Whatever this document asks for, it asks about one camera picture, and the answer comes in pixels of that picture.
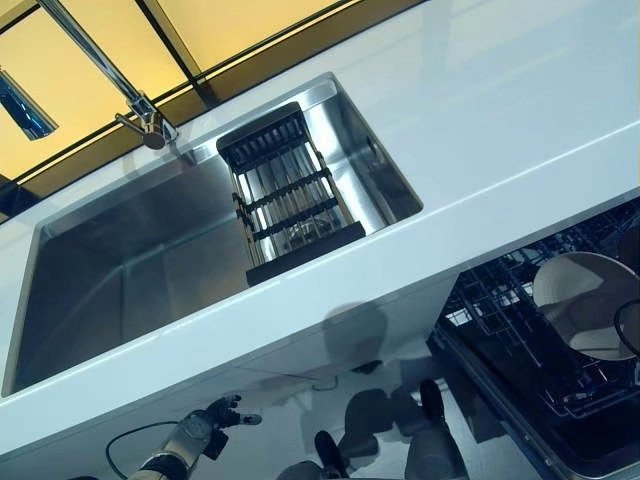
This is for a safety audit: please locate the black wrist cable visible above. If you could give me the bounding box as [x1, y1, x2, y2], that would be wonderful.
[614, 298, 640, 358]
[105, 421, 182, 477]

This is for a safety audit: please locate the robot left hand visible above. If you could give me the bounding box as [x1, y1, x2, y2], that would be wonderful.
[199, 394, 263, 431]

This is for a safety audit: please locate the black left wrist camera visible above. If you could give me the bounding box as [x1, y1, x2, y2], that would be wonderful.
[201, 431, 231, 462]

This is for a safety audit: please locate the black robot foot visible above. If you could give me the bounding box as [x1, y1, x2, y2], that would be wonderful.
[314, 430, 350, 477]
[419, 379, 447, 427]

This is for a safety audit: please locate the silver robot right leg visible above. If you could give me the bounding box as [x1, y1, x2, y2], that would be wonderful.
[406, 421, 470, 480]

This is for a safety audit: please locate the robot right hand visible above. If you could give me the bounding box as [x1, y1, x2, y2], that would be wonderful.
[618, 223, 640, 262]

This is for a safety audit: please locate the stainless steel sink basin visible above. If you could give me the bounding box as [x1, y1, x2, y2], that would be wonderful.
[1, 71, 426, 397]

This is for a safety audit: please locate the metal sink drain strainer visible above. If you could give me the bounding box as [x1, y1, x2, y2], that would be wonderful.
[282, 222, 324, 249]

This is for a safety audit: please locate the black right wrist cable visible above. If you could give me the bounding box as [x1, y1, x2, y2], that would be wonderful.
[614, 298, 640, 358]

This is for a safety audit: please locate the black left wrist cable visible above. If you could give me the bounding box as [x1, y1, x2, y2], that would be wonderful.
[105, 421, 182, 477]

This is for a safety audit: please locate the black wire dishwasher rack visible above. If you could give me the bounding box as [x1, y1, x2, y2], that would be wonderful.
[438, 199, 640, 417]

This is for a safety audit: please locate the black robot right foot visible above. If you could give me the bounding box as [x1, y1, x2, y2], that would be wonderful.
[419, 379, 447, 427]

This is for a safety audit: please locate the cream ceramic plate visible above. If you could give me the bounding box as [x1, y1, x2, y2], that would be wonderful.
[531, 251, 640, 362]

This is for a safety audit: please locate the chrome gooseneck kitchen faucet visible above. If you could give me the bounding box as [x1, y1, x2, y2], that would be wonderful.
[0, 0, 180, 152]

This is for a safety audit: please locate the black dish drying rack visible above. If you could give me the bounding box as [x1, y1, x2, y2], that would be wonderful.
[215, 101, 367, 288]

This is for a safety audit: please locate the silver robot leg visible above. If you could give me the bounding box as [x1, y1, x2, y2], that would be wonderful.
[278, 460, 347, 480]
[406, 421, 470, 480]

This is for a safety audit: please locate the black robot left foot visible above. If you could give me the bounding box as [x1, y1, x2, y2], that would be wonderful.
[314, 430, 350, 477]

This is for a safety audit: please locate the silver robot left leg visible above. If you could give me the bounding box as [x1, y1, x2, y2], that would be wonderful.
[278, 460, 347, 480]

